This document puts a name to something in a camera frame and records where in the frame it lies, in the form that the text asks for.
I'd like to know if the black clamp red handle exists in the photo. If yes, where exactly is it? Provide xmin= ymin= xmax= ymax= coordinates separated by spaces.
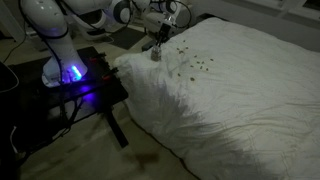
xmin=100 ymin=67 xmax=121 ymax=83
xmin=87 ymin=52 xmax=108 ymax=65

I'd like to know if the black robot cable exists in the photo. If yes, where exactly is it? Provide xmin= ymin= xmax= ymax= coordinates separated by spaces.
xmin=14 ymin=0 xmax=194 ymax=87

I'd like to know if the black cable bundle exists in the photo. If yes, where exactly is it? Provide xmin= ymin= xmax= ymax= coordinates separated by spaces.
xmin=49 ymin=96 xmax=88 ymax=141

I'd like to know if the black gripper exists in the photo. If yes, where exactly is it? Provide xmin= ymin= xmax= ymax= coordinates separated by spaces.
xmin=154 ymin=21 xmax=172 ymax=48

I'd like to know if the white round litter box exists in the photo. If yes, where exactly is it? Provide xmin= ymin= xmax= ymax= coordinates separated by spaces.
xmin=69 ymin=9 xmax=116 ymax=42

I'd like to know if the dark floor mat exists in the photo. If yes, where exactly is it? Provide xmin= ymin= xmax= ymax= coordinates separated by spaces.
xmin=108 ymin=26 xmax=148 ymax=51

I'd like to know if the black robot table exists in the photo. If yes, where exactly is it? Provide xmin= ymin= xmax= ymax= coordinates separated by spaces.
xmin=0 ymin=45 xmax=130 ymax=168

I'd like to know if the white bed duvet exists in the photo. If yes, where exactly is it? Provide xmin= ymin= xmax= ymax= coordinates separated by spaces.
xmin=113 ymin=16 xmax=320 ymax=180

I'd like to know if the thin white cable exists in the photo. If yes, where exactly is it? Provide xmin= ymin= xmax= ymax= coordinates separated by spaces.
xmin=0 ymin=61 xmax=20 ymax=94

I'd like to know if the small grey cup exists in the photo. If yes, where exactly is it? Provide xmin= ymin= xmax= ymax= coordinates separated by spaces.
xmin=150 ymin=45 xmax=163 ymax=63

